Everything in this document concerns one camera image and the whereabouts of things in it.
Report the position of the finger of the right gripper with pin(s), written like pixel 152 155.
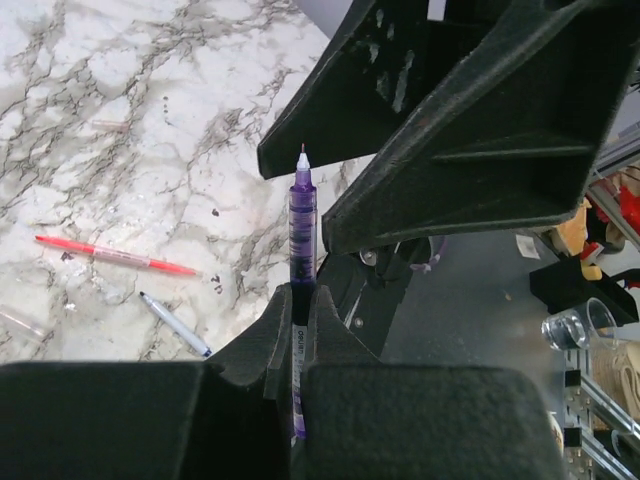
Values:
pixel 384 59
pixel 507 139

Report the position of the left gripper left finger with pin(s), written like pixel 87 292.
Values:
pixel 226 417

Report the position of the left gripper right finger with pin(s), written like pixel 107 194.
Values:
pixel 369 420

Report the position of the dark blue pen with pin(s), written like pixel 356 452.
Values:
pixel 303 273

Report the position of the red pen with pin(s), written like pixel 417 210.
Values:
pixel 115 256

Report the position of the grey pen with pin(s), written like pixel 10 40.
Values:
pixel 178 327

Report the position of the clear pen cap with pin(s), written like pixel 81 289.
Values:
pixel 16 322

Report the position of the clear plastic cup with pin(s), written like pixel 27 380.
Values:
pixel 587 326

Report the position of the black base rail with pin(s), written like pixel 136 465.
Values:
pixel 474 307

